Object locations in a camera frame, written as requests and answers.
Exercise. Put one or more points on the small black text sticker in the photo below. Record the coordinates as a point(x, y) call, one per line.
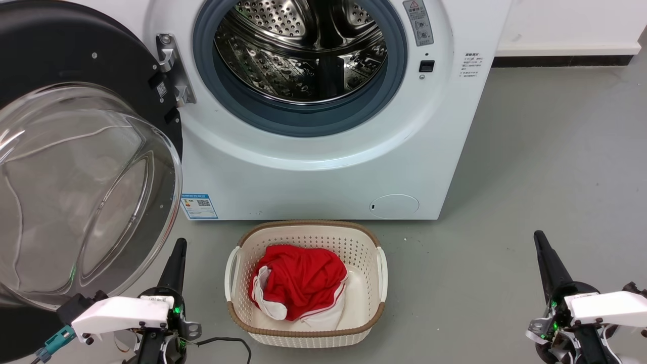
point(471, 64)

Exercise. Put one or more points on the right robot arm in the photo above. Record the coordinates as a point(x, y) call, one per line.
point(594, 346)

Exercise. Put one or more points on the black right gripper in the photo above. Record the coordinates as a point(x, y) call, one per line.
point(556, 323)

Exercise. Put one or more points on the white left wrist camera cover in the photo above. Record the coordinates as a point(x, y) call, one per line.
point(119, 313)

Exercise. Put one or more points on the round white filter cover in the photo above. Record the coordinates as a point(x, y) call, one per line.
point(394, 206)

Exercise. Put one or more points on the red and white garment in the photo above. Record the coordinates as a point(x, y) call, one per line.
point(303, 278)

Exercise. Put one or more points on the metal door hinge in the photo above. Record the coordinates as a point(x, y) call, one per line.
point(172, 65)

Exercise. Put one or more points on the black door lock slot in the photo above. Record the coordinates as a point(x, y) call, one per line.
point(426, 66)

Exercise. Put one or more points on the white right wrist camera cover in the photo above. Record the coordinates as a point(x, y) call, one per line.
point(606, 307)

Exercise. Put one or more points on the white wrist camera cover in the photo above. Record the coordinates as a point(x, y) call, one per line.
point(606, 307)
point(119, 313)

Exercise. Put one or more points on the white wall ledge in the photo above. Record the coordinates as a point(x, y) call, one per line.
point(566, 50)

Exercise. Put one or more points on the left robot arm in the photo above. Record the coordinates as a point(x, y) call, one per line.
point(144, 351)

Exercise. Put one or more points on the black glass washing machine door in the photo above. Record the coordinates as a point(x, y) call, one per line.
point(76, 55)

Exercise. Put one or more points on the blue energy label sticker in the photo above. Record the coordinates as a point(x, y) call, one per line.
point(199, 206)

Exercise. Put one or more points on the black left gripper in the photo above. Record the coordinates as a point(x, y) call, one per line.
point(177, 328)

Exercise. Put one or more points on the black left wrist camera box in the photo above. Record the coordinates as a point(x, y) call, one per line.
point(76, 306)

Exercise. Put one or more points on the cream plastic laundry basket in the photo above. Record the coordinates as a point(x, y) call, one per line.
point(303, 337)

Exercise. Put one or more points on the grey warning label sticker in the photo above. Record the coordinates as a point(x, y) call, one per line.
point(418, 23)

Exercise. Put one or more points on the white front-load washing machine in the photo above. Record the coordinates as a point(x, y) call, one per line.
point(303, 187)

